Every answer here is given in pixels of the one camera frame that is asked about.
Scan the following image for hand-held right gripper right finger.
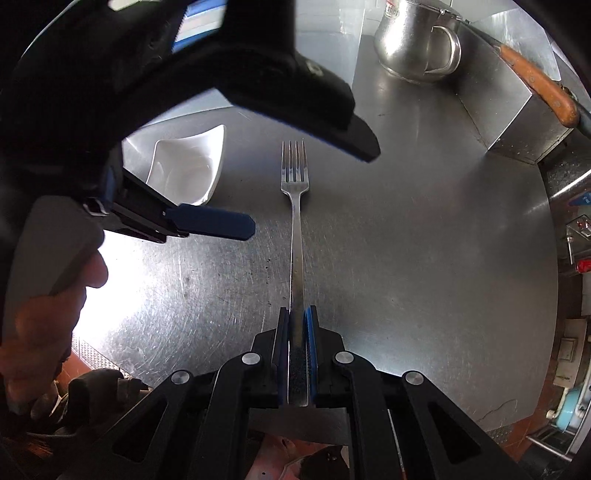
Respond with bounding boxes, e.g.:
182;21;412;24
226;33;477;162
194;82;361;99
302;305;532;480

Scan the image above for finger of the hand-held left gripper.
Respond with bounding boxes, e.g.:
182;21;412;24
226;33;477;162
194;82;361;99
83;171;256;244
217;51;380;162

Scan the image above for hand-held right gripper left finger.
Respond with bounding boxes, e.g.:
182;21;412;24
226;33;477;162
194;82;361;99
60;305;291;480

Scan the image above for clear plastic storage box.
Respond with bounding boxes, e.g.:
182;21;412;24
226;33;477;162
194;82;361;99
134;0;370;139

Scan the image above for metal fork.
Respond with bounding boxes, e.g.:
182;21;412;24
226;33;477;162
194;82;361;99
281;140;310;407

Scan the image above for person's left hand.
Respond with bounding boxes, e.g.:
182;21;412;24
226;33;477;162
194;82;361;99
0;253;110;408

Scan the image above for white square dish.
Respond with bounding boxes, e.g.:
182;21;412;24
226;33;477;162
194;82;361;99
145;124;226;207

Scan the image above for steel kettle with lid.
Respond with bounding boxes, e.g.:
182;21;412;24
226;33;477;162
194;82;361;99
373;0;462;85

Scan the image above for steel knife holder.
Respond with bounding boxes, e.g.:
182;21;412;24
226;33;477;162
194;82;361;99
455;9;578;165

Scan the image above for steel appliance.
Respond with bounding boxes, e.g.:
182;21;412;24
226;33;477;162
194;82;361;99
538;152;591;278

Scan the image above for light blue basin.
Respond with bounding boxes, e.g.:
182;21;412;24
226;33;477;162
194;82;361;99
554;388;585;432

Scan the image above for knife with wooden handle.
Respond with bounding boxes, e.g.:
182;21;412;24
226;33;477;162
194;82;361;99
496;44;581;130

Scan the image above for beige wall switch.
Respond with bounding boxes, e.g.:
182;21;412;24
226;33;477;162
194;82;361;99
551;318;587;388

